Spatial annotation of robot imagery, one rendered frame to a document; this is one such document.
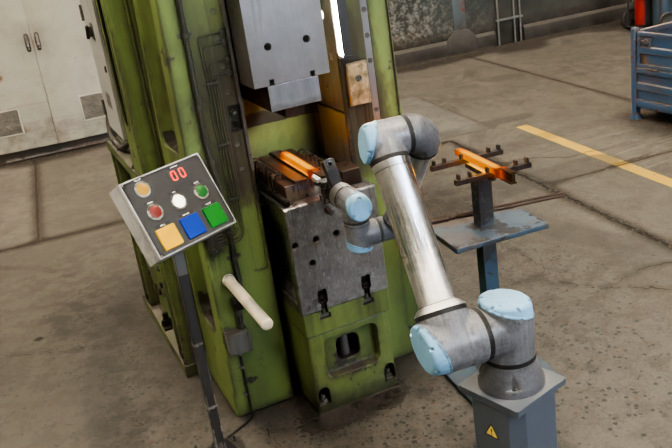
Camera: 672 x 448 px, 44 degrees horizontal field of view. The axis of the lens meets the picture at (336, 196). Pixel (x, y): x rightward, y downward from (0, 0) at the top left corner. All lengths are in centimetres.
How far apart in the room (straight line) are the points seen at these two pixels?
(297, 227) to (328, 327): 45
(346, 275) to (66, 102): 545
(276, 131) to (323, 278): 72
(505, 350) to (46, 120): 656
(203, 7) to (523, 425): 176
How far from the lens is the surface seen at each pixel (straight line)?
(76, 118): 839
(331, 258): 322
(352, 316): 336
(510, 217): 338
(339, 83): 331
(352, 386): 351
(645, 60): 680
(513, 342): 236
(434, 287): 231
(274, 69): 302
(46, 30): 826
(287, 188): 313
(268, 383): 357
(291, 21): 303
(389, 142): 237
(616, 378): 362
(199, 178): 292
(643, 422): 339
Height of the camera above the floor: 198
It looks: 20 degrees down
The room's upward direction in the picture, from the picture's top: 8 degrees counter-clockwise
